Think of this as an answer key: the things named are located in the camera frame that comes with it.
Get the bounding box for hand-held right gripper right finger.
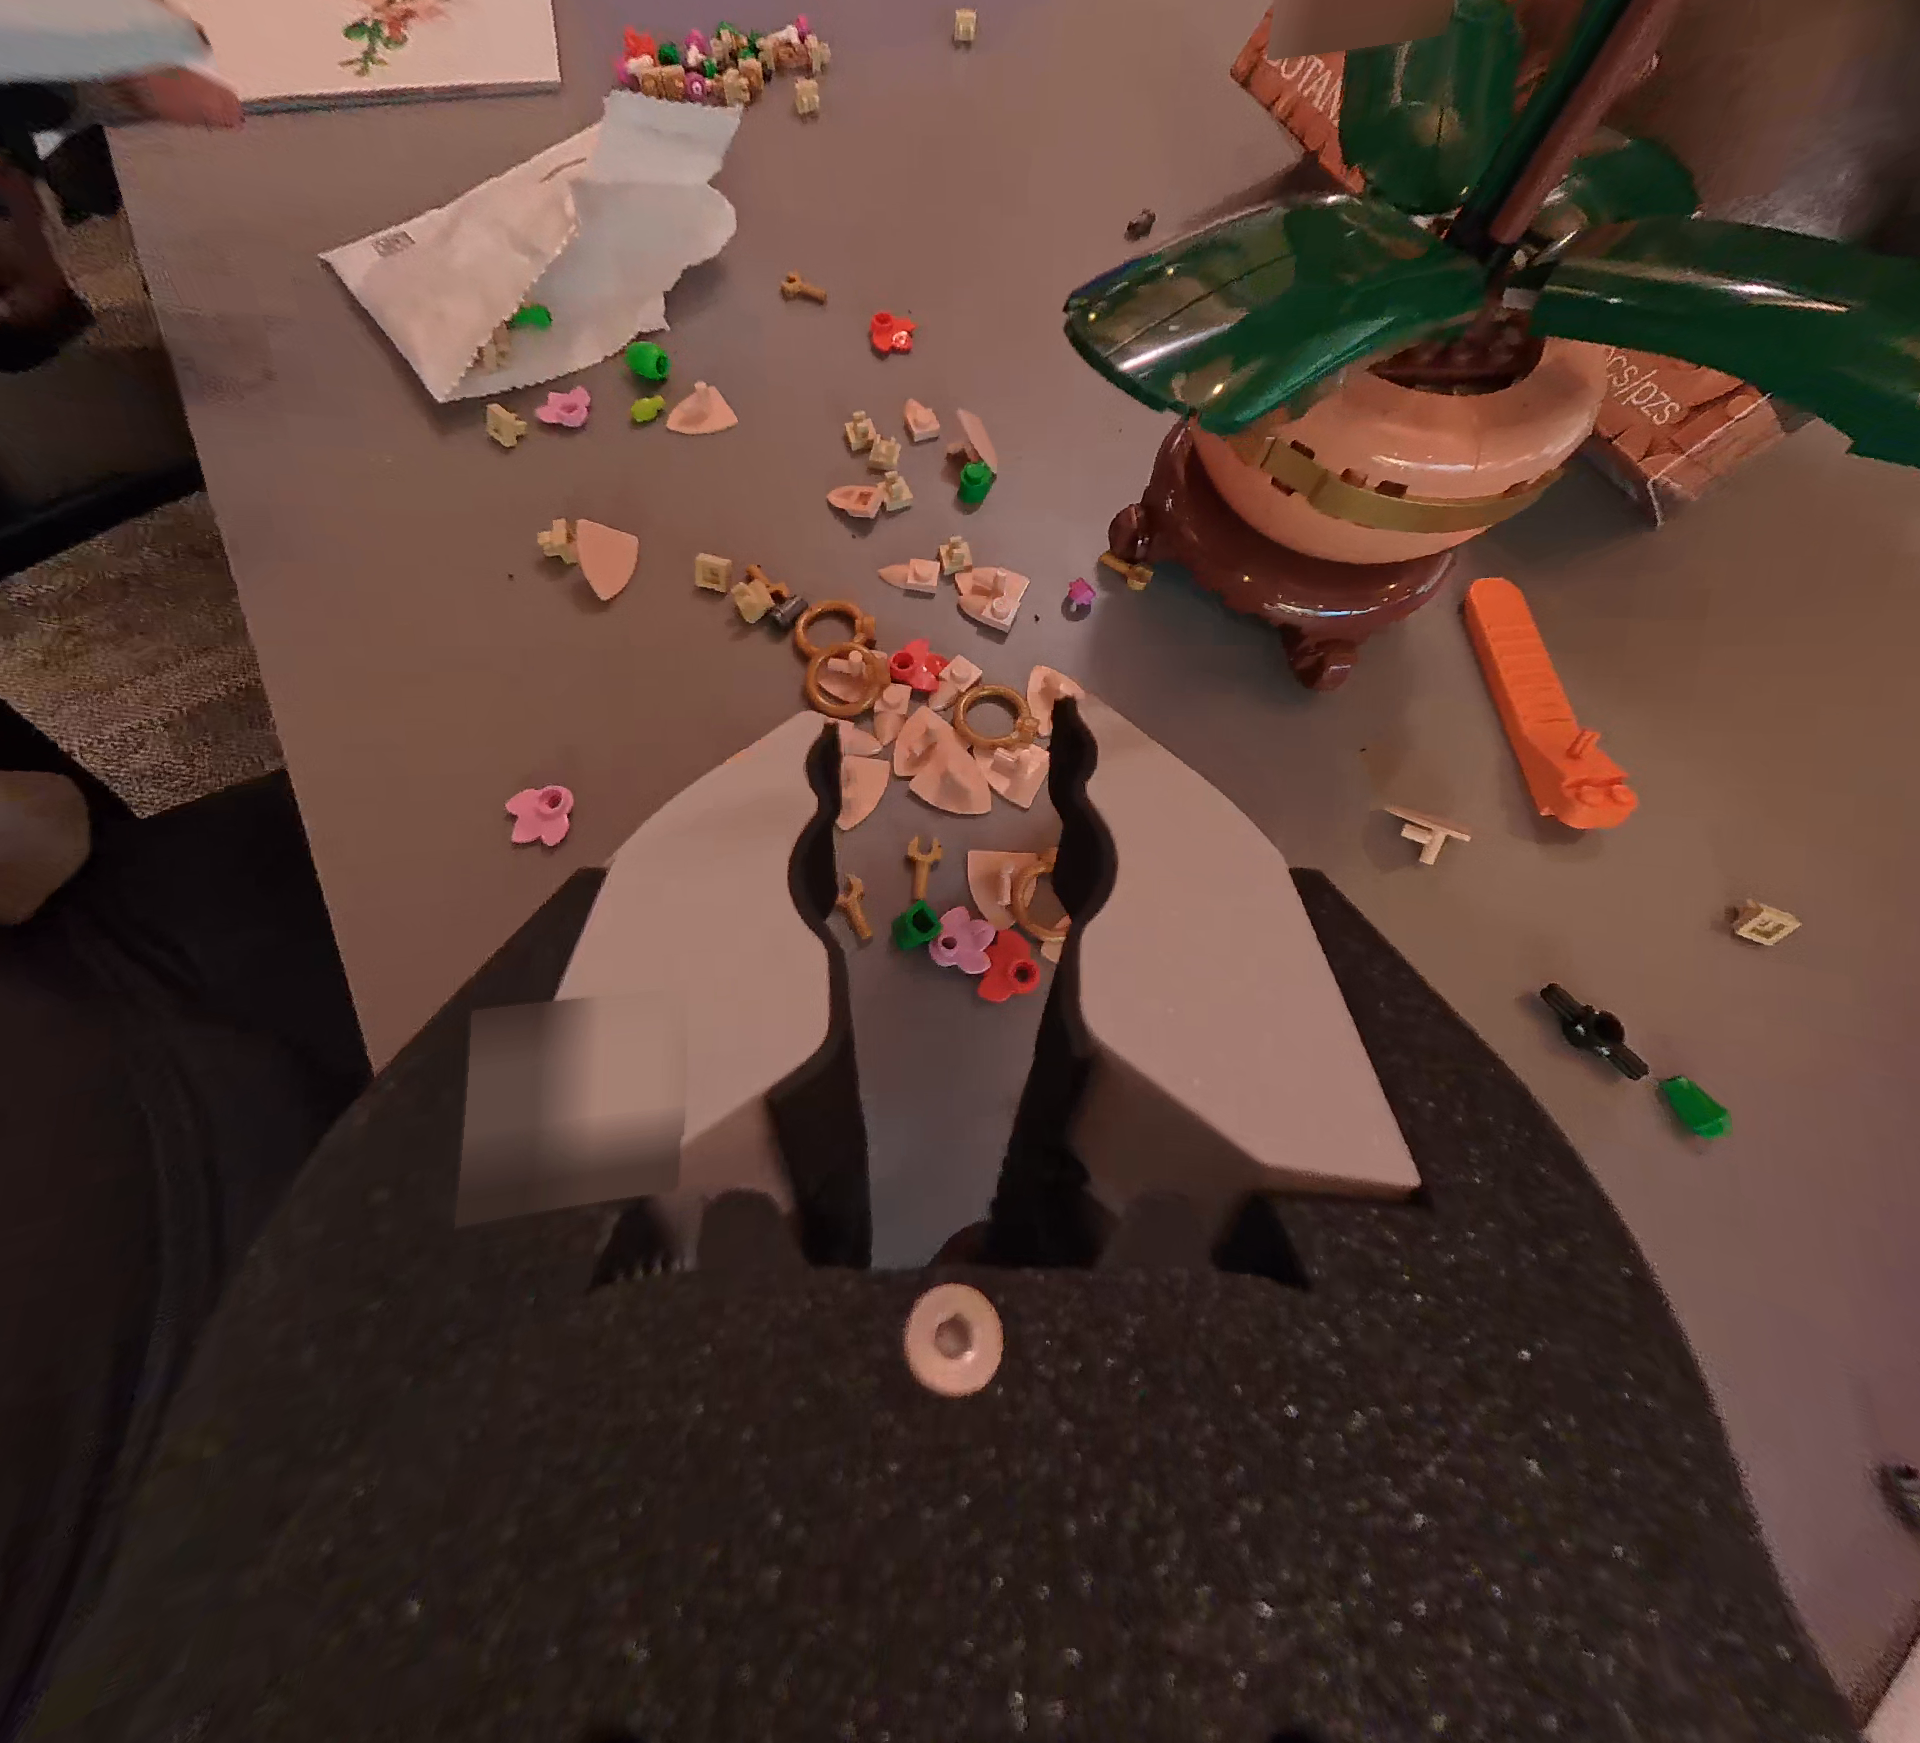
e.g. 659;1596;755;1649
982;697;1423;1268

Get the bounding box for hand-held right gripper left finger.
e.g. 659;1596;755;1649
555;710;875;1272

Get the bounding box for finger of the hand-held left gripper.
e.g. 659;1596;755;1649
0;0;215;87

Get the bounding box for pale petal bricks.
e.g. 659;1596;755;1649
482;268;1105;1011

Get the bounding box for grey desk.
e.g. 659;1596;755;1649
108;0;1920;1701

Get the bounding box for black bar brick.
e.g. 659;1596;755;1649
1541;982;1648;1078

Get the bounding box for orange brick separator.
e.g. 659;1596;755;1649
1463;576;1640;829

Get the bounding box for torn white paper bag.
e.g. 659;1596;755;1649
317;91;739;407

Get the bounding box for brick orchid plant in pot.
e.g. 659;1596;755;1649
1062;0;1920;695

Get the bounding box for heap of colourful small bricks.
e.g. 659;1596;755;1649
613;14;835;118

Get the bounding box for dark orchid toy box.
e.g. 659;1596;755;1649
1230;0;1920;527

